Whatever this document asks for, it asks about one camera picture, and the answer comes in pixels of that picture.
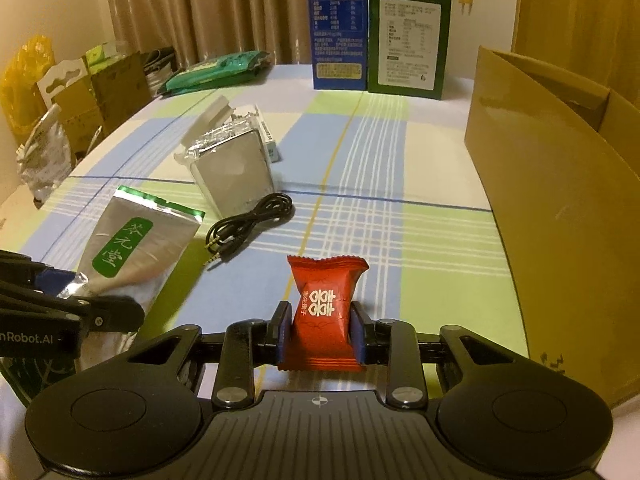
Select black audio cable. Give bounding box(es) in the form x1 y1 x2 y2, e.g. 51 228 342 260
204 192 295 267

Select white box green print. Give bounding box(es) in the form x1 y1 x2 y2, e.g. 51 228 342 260
247 106 279 163

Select wooden door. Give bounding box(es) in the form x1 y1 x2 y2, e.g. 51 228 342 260
510 0 640 121

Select cardboard box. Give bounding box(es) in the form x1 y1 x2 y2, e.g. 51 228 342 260
464 45 640 411

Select crinkled foil bag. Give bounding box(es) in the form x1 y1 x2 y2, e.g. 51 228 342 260
15 104 77 207

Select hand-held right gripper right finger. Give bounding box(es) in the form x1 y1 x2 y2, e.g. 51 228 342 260
349 304 519 409

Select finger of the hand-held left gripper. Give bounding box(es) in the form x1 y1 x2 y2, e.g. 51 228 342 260
0 249 90 292
0 281 147 334

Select tall blue carton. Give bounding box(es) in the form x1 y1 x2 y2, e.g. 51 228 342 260
306 0 372 92

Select clear silver plastic bag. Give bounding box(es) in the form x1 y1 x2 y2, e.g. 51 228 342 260
175 127 275 216

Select green packets in carton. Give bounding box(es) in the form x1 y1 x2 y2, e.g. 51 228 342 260
82 42 122 69

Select brown curtain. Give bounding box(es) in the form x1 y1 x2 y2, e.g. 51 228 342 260
102 0 446 68

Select tall green carton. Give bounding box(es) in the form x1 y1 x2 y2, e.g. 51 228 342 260
366 0 453 100

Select silver foil pouch green label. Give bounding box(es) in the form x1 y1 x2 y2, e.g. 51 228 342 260
60 185 206 321

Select green wet wipes packet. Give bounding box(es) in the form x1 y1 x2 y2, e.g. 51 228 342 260
157 51 273 96

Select checkered cloth desktop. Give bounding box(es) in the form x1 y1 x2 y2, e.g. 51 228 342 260
0 62 531 411

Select red candy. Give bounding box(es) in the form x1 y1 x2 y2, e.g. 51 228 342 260
277 255 370 372

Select brown storage carton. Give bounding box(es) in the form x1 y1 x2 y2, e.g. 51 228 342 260
50 52 152 157

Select yellow plastic bag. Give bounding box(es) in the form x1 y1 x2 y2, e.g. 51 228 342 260
0 42 56 137

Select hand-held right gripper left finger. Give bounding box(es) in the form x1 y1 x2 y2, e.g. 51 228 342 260
125 301 294 409

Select green snack packet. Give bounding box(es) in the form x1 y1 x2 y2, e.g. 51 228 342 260
0 356 81 412

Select white cardboard hanger card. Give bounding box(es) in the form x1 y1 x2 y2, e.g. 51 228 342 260
37 57 92 111

